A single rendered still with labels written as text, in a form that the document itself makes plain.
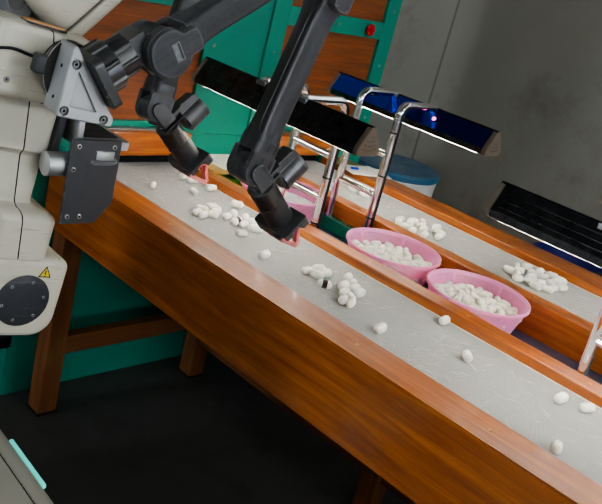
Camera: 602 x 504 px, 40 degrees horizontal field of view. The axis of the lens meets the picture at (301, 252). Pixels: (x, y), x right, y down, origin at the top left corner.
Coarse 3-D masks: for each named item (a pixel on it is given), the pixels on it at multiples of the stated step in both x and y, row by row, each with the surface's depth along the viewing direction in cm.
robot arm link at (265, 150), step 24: (312, 0) 153; (336, 0) 150; (312, 24) 153; (288, 48) 155; (312, 48) 155; (288, 72) 154; (264, 96) 157; (288, 96) 156; (264, 120) 155; (240, 144) 158; (264, 144) 155; (240, 168) 156
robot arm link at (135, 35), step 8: (144, 24) 137; (152, 24) 136; (120, 32) 135; (128, 32) 134; (136, 32) 133; (144, 32) 133; (128, 40) 131; (136, 40) 132; (144, 40) 133; (136, 48) 133; (144, 64) 135; (152, 72) 140
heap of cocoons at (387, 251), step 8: (368, 248) 225; (376, 248) 226; (384, 248) 230; (392, 248) 231; (400, 248) 231; (384, 256) 222; (392, 256) 224; (400, 256) 225; (408, 256) 227; (416, 256) 230; (408, 264) 223; (416, 264) 223; (424, 264) 224; (416, 280) 216; (424, 280) 219
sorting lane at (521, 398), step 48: (144, 192) 224; (240, 240) 207; (336, 288) 193; (384, 288) 201; (384, 336) 174; (432, 336) 181; (480, 384) 164; (528, 384) 170; (528, 432) 151; (576, 432) 155
